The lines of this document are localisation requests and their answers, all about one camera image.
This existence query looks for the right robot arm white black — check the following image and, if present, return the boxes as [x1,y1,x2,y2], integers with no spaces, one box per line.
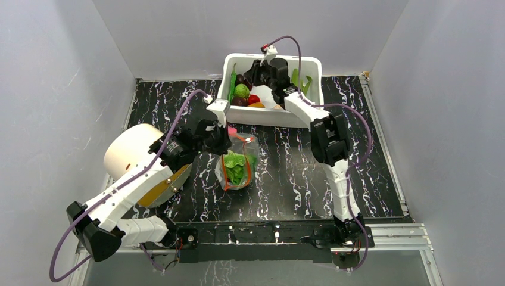
[244,58,370,249]

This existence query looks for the green leafy vegetable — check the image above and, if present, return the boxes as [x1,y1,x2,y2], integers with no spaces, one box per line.
[291,69,313,95]

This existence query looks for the white plastic bin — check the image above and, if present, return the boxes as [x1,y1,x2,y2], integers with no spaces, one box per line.
[217,53,324,128]

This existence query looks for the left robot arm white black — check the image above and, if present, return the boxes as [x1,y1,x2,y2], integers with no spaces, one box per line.
[66,119,231,262]

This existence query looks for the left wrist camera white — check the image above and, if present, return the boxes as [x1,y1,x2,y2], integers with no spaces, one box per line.
[204,94,230,127]

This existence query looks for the green bumpy fruit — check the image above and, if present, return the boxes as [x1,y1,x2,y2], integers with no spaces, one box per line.
[233,83,250,98]

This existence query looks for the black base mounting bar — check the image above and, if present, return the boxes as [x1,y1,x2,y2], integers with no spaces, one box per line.
[179,219,375,265]

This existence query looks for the green napa cabbage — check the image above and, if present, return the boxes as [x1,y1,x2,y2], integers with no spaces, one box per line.
[222,150,258,186]

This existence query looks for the long green chili pepper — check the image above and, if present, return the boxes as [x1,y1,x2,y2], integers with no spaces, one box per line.
[227,63,237,102]

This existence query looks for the clear zip top bag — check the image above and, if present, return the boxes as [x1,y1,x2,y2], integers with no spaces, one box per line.
[214,133,260,191]

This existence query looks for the white cylindrical drum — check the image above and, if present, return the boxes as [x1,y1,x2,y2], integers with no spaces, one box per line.
[103,123,193,209]

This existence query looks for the orange fruit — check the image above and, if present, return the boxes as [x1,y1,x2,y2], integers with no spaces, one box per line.
[248,102,265,108]

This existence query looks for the dark purple fruit front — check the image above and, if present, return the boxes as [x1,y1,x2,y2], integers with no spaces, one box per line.
[230,96,248,107]

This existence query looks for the red tomato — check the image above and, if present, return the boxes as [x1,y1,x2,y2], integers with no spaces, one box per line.
[247,94,261,105]

